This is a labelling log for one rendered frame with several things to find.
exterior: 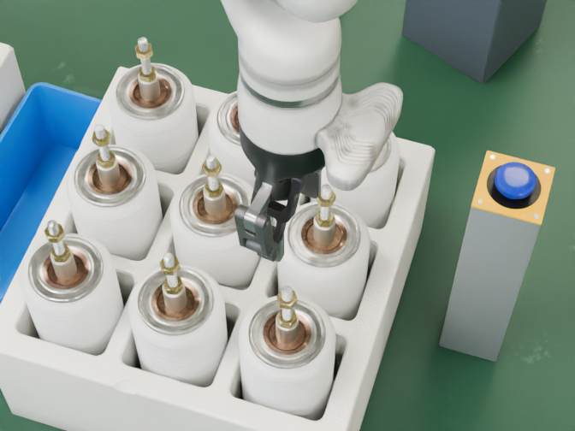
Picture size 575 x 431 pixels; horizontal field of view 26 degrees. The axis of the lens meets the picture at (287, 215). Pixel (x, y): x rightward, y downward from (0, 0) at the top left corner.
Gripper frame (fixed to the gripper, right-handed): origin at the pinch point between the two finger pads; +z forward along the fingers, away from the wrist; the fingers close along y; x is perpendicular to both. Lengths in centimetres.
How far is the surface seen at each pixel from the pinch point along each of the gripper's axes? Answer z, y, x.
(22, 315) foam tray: 29.7, 7.2, -27.8
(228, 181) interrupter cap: 21.7, -13.0, -13.6
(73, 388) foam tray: 33.0, 10.9, -19.9
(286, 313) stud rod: 16.7, 0.5, 0.0
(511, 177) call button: 14.0, -21.5, 13.6
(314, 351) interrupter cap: 21.5, 0.8, 3.1
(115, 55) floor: 47, -39, -46
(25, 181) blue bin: 46, -15, -45
